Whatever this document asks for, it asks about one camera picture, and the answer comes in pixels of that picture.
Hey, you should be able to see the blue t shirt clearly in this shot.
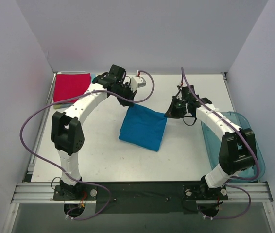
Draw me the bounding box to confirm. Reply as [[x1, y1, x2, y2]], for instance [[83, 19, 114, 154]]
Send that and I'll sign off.
[[119, 104, 167, 152]]

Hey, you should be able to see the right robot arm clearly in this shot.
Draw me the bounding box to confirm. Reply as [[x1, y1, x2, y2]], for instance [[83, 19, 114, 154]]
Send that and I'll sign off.
[[165, 85, 258, 199]]

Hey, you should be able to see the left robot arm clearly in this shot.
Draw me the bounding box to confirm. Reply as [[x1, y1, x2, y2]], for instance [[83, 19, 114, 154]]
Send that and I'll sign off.
[[51, 65, 146, 200]]

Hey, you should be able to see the folded light teal t shirt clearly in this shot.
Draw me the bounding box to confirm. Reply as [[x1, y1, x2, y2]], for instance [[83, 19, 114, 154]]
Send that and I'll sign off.
[[53, 73, 97, 109]]

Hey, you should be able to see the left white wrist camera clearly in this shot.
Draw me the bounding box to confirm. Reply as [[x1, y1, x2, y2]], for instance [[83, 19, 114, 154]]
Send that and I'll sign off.
[[130, 76, 146, 92]]

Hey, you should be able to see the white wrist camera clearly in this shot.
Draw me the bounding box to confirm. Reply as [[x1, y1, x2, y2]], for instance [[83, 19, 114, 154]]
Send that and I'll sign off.
[[130, 76, 146, 92], [176, 85, 190, 99]]

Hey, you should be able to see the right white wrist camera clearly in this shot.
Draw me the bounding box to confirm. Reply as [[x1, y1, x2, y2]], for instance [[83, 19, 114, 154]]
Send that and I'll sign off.
[[176, 85, 190, 99]]

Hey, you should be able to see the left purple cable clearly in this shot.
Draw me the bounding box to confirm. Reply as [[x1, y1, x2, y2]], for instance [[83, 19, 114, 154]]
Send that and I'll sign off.
[[19, 70, 155, 220]]

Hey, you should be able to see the purple cable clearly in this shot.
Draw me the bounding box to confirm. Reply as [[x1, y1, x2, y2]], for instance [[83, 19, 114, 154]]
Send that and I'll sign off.
[[181, 67, 261, 220], [19, 70, 155, 220]]

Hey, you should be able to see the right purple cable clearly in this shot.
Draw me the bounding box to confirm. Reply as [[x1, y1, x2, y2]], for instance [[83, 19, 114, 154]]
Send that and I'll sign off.
[[181, 67, 261, 220]]

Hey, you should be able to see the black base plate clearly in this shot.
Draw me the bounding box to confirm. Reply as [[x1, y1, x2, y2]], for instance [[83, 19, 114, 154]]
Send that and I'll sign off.
[[52, 181, 228, 216]]

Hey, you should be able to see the aluminium frame rail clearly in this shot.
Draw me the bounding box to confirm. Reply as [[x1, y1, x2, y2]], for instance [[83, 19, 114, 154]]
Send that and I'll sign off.
[[11, 183, 273, 204]]

